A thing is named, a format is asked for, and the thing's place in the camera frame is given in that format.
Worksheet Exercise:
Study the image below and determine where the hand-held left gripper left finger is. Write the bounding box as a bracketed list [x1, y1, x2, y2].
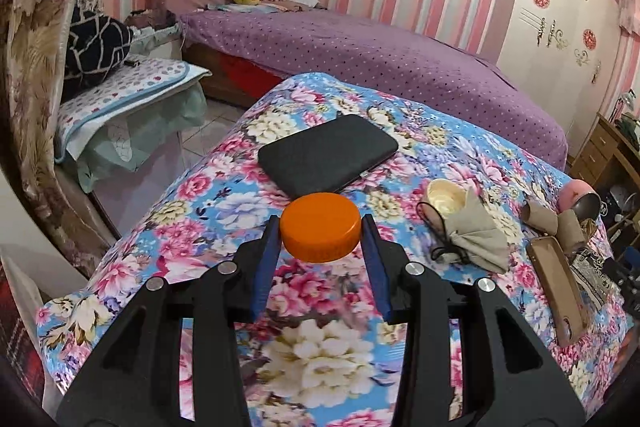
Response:
[56, 215, 280, 427]

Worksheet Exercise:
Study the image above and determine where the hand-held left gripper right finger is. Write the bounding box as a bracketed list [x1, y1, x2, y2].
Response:
[361, 214, 586, 427]

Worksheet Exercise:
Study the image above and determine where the orange plastic lid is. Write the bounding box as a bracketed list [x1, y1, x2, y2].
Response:
[279, 193, 362, 264]

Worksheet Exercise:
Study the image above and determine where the cream plastic jar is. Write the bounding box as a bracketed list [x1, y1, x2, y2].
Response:
[426, 178, 471, 220]

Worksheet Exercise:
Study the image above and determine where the beige cloth pouch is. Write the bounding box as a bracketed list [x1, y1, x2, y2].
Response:
[416, 192, 512, 274]

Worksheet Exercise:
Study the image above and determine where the cardboard tube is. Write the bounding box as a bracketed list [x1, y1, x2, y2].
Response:
[522, 201, 560, 230]
[556, 209, 590, 254]

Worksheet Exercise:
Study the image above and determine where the blue floral cloth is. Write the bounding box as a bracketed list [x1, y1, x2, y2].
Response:
[35, 72, 636, 427]

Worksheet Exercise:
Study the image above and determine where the black flat case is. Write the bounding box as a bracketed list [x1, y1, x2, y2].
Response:
[257, 114, 399, 198]

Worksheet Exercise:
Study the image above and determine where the green cloth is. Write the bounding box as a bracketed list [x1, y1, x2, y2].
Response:
[75, 82, 208, 192]

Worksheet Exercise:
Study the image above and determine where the pink mug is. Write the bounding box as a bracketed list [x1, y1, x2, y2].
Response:
[559, 179, 602, 228]

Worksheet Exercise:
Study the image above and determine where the bed with purple bedspread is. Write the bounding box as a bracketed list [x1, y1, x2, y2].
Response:
[160, 0, 568, 168]

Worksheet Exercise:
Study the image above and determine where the printed paper sheet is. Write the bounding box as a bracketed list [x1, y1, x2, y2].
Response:
[570, 247, 621, 313]

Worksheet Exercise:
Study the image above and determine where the polka dot pad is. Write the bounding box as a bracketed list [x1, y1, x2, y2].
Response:
[54, 58, 213, 162]

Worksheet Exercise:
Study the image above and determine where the black gift bag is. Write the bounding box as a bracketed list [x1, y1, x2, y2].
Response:
[597, 189, 626, 228]

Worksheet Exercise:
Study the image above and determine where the wooden desk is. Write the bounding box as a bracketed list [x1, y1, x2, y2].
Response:
[570, 112, 640, 188]

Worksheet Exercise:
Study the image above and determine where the red plaid cloth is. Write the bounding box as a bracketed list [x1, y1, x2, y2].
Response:
[0, 257, 51, 408]

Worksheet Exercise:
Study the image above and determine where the black patterned cushion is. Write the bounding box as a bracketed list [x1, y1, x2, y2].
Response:
[62, 4, 135, 90]

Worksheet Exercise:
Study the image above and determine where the floral curtain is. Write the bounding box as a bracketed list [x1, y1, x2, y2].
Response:
[0, 0, 121, 253]

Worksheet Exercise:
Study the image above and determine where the white wardrobe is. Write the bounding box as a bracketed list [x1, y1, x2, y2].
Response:
[495, 0, 623, 142]

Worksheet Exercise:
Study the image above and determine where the pink valance curtain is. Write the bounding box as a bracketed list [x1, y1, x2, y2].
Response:
[617, 0, 640, 38]

